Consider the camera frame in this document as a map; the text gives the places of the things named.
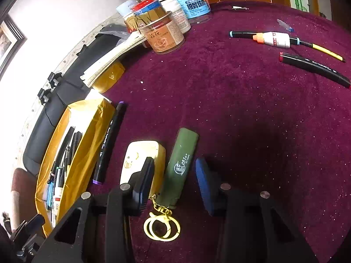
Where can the black marker blue cap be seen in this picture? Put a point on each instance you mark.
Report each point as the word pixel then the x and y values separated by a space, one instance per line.
pixel 241 34

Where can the white blue paper cup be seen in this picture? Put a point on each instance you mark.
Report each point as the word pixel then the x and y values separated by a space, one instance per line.
pixel 124 6

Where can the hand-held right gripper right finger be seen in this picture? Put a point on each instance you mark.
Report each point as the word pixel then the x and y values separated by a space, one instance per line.
pixel 205 180

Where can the yellow tape roll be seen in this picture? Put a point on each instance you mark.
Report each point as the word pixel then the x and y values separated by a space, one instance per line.
pixel 109 78

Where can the framed painting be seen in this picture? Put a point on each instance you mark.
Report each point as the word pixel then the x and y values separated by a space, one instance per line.
pixel 8 41

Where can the olive green case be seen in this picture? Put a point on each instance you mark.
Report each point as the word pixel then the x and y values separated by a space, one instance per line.
pixel 181 167

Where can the clear blue pen cap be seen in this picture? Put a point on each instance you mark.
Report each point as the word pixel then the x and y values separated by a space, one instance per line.
pixel 285 25

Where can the black marker purple caps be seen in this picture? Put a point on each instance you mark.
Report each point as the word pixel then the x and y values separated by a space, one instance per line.
pixel 109 145

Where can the tall clear jar blue label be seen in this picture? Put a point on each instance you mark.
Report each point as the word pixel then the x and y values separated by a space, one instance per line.
pixel 192 5

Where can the short jar orange powder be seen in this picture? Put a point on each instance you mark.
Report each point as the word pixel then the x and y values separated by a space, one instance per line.
pixel 164 38

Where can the yellow cardboard box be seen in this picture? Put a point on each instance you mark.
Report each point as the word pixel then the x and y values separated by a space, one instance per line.
pixel 87 142

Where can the black leather sofa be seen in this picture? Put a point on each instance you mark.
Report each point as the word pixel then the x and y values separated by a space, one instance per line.
pixel 41 131

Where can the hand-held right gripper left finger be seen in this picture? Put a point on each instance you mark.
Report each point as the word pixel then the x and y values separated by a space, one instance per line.
pixel 146 175

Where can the pile of assorted pens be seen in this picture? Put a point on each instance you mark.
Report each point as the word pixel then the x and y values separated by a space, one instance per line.
pixel 68 148

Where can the clear plastic bag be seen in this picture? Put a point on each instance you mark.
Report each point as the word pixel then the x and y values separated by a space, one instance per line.
pixel 113 31

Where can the white glue bottle orange cap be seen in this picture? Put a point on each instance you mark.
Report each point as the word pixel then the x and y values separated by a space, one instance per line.
pixel 274 39

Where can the maroon tablecloth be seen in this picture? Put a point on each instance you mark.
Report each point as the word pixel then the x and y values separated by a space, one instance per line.
pixel 233 115

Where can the small silver pen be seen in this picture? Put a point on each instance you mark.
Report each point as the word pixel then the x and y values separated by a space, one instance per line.
pixel 240 7

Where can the black plastic clip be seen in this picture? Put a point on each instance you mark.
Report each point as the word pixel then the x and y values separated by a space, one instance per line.
pixel 54 79
pixel 45 96

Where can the white paper booklet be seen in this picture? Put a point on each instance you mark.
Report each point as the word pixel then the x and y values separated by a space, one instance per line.
pixel 109 57

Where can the clear jar red blue lid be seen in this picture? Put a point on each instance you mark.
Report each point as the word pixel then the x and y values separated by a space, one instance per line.
pixel 148 5

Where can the black marker red cap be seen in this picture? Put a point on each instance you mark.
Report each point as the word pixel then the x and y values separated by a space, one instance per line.
pixel 315 70

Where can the white plastic jar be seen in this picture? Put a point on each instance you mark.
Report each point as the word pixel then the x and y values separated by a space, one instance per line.
pixel 178 13

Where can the cream yellow case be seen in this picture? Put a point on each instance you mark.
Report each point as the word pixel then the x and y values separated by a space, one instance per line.
pixel 139 153

